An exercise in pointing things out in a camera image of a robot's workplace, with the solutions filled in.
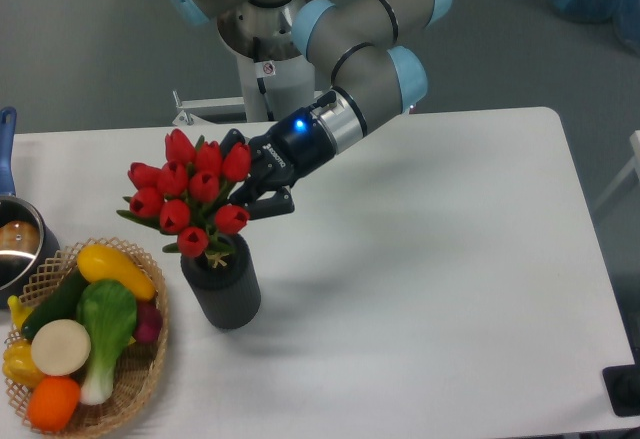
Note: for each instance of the dark green cucumber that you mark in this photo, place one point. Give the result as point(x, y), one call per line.
point(61, 303)

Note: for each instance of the green bok choy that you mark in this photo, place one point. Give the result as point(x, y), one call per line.
point(108, 312)

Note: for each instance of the dark grey ribbed vase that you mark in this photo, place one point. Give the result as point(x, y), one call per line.
point(229, 295)

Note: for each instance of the yellow squash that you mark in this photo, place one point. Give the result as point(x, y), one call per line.
point(97, 262)

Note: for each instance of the yellow banana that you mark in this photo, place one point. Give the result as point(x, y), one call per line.
point(19, 312)

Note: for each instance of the red tulip bouquet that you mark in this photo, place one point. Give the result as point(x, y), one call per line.
point(188, 197)

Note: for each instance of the cream round slice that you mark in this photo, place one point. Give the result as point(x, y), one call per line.
point(61, 347)

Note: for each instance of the woven wicker basket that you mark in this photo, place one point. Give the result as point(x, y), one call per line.
point(137, 371)

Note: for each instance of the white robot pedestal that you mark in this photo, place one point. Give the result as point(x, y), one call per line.
point(270, 90)

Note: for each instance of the purple radish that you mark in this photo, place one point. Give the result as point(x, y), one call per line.
point(149, 323)

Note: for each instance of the blue handled saucepan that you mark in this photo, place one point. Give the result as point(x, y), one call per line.
point(26, 241)

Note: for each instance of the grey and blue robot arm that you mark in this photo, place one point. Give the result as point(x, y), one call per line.
point(321, 76)

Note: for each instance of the orange fruit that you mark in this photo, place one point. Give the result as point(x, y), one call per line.
point(53, 403)

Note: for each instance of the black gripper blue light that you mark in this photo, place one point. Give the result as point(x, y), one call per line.
point(293, 148)

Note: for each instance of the black device at table edge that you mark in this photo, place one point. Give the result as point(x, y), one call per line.
point(622, 385)

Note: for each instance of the white furniture leg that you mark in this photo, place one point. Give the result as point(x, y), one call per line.
point(623, 182)

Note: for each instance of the yellow bell pepper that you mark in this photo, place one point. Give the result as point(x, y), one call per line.
point(19, 366)

